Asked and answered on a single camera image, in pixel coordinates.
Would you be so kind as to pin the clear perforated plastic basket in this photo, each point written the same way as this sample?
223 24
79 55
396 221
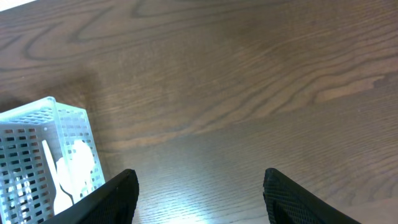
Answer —
27 189

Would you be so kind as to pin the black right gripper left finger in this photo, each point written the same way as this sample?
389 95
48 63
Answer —
113 202

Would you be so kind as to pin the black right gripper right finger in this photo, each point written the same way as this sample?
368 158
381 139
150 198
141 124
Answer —
288 202

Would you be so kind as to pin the white plastic spoon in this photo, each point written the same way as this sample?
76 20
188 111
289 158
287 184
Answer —
61 201
82 165
71 179

